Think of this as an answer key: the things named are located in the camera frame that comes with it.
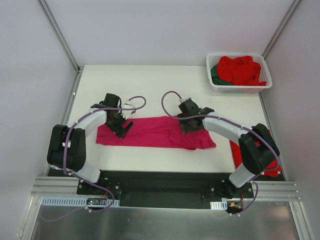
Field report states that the white plastic laundry basket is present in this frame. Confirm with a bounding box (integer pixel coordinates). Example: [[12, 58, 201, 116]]
[[205, 52, 273, 94]]

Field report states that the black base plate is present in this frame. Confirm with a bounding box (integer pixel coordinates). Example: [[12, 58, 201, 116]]
[[47, 168, 287, 210]]

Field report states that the pink t shirt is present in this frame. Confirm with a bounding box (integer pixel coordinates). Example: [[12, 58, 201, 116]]
[[95, 116, 217, 151]]

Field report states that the red crumpled t shirt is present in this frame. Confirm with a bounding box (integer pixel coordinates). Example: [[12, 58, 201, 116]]
[[217, 55, 267, 86]]

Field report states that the folded red t shirt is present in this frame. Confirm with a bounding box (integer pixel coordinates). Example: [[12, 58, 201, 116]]
[[230, 125, 282, 178]]

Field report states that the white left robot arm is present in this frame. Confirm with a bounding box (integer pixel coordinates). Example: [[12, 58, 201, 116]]
[[47, 93, 135, 195]]

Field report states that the green t shirt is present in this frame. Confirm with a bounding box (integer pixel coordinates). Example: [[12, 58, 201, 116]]
[[210, 64, 233, 86]]

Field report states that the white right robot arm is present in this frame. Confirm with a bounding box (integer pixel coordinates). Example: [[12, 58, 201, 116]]
[[178, 98, 280, 199]]

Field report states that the aluminium frame rail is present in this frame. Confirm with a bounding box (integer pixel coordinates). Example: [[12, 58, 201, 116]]
[[31, 171, 302, 209]]

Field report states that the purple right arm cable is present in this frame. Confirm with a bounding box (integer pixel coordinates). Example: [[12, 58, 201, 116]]
[[161, 90, 282, 214]]

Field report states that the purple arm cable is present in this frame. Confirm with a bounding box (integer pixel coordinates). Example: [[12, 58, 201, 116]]
[[39, 96, 147, 222], [161, 90, 282, 214]]

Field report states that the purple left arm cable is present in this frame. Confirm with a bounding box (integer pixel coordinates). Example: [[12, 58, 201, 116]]
[[39, 96, 147, 222]]

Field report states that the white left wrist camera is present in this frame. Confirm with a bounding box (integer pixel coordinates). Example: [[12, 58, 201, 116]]
[[122, 103, 136, 119]]

